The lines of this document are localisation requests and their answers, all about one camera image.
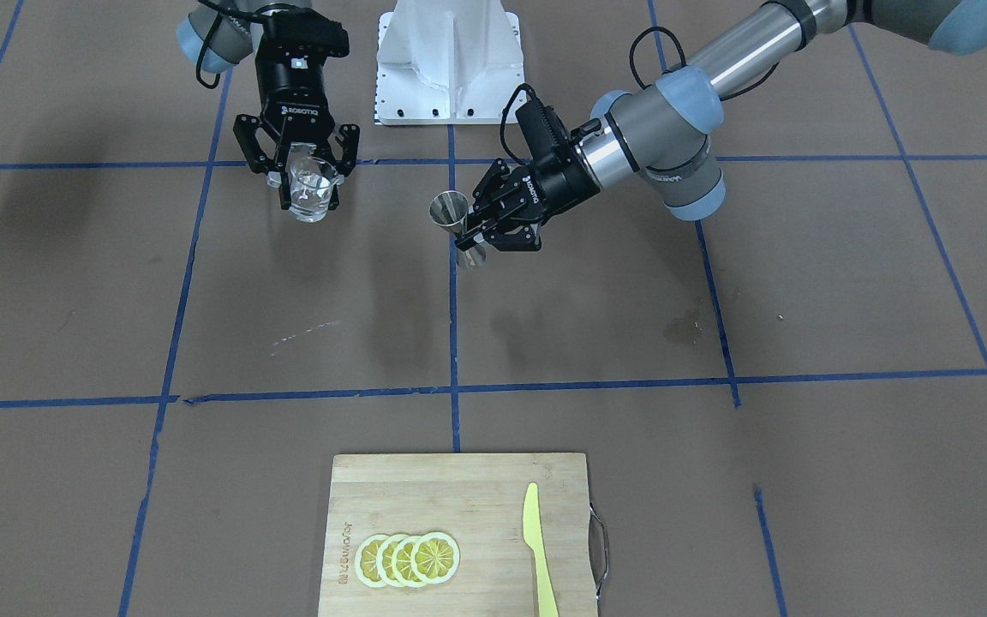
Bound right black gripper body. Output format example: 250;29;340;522
254;13;350;145

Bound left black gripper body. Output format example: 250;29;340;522
505;129;600;251

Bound steel measuring jigger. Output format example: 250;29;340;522
428;190;486;269

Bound clear glass shaker cup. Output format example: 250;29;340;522
266;143;344;223

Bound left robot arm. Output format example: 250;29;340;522
453;1;987;251

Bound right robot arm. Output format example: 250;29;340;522
176;1;361;223

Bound wooden cutting board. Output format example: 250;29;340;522
318;452;601;616

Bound yellow plastic knife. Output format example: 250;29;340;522
522;482;559;616

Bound lemon slices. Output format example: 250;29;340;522
356;531;462;589

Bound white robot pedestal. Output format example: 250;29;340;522
374;1;525;126

